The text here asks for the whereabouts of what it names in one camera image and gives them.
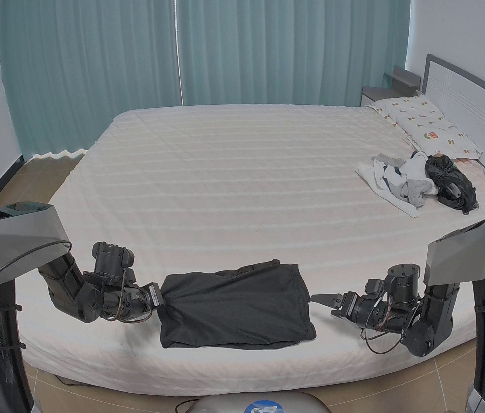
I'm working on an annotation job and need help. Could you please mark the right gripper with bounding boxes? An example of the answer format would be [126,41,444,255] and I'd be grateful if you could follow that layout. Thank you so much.
[311,291,391,330]

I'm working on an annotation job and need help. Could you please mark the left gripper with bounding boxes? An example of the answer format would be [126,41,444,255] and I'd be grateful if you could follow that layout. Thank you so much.
[122,282,166,322]

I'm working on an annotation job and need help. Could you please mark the black T-shirt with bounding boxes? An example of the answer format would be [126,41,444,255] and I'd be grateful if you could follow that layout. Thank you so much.
[156,259,317,351]

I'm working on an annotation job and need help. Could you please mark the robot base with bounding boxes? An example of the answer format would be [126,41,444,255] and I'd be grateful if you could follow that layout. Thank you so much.
[184,393,331,413]

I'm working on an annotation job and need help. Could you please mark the pile of clothes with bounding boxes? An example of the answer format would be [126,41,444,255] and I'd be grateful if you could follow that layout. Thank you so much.
[356,152,439,219]

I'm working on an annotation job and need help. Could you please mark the bed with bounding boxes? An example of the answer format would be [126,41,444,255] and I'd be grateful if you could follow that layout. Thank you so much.
[12,53,485,397]

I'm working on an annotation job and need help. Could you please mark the black shiny garment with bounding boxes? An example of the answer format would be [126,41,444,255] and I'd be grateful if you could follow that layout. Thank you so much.
[424,155,480,215]

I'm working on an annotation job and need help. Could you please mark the white printed pillow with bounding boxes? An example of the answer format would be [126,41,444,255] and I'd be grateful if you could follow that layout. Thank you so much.
[365,94,483,160]

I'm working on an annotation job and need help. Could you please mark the grey bedside table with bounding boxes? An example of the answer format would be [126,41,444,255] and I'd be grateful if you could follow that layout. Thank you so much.
[361,65,421,107]

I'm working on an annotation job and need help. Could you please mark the blue-green curtain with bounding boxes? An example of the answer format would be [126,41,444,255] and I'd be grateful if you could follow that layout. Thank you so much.
[176,0,412,107]
[0,0,183,159]

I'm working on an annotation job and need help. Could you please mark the black cable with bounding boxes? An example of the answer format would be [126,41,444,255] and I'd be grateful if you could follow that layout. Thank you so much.
[53,373,92,388]

